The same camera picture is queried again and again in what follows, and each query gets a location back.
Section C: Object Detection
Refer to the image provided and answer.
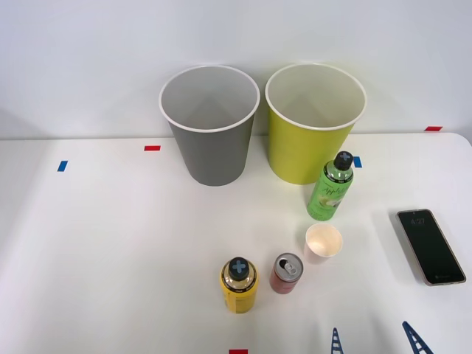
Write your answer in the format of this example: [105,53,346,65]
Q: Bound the red drink can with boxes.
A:
[269,252,305,295]

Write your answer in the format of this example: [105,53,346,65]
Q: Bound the yellow plastic bottle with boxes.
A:
[220,257,260,315]

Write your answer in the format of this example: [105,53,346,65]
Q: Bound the yellow-green plastic waste bin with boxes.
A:
[264,63,368,186]

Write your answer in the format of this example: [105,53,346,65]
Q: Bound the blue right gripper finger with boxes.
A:
[330,327,343,354]
[401,321,434,354]

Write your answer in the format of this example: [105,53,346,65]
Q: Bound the grey plastic waste bin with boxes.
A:
[159,64,261,187]

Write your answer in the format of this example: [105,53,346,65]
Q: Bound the white paper cup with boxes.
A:
[303,223,344,265]

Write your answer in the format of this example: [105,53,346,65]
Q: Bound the green plastic bottle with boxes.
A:
[306,150,355,222]

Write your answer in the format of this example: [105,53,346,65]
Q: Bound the black smartphone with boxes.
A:
[395,208,468,287]

